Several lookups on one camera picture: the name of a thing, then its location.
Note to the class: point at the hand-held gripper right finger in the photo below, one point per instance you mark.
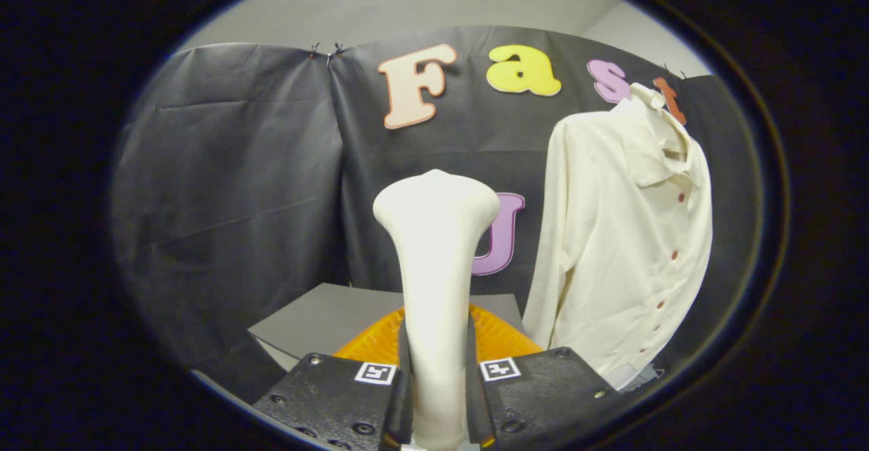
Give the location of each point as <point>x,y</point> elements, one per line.
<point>543,397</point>

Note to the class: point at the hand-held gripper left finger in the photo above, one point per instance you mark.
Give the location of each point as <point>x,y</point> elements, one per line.
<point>326,400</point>

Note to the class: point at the cream button-up shirt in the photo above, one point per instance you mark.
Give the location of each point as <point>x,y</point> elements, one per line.
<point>611,247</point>

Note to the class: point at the white garment steamer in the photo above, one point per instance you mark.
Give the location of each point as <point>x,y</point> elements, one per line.
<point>438,254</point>

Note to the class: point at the grey drawer cabinet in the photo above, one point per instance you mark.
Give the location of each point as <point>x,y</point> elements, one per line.
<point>326,318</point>

